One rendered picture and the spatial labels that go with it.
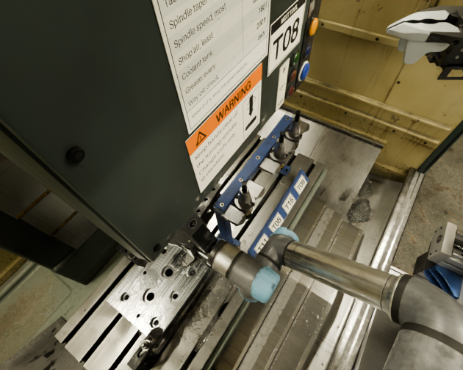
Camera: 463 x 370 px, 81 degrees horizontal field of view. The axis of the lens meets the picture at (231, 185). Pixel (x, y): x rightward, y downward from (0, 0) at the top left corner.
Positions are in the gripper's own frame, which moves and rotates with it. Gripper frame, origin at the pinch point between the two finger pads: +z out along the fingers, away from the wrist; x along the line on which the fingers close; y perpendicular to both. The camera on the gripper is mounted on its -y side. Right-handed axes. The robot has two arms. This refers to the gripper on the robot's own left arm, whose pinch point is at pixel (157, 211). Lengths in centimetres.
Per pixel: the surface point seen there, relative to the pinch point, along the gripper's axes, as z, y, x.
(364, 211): -54, 67, 74
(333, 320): -61, 67, 17
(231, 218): -14.2, 11.9, 13.2
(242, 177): -9.3, 10.8, 27.0
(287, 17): -21, -45, 20
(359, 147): -37, 50, 96
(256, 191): -15.4, 11.8, 25.3
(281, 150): -15.5, 7.4, 40.7
